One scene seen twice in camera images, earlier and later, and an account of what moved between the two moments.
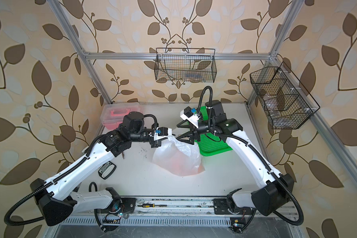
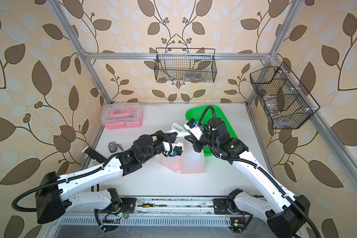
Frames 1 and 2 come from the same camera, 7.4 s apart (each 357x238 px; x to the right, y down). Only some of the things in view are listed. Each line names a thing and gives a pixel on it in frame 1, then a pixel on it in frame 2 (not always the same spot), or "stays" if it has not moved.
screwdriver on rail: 150,205 stays
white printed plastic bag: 182,158 stays
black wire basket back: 192,65 stays
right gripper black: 189,134 → 198,147
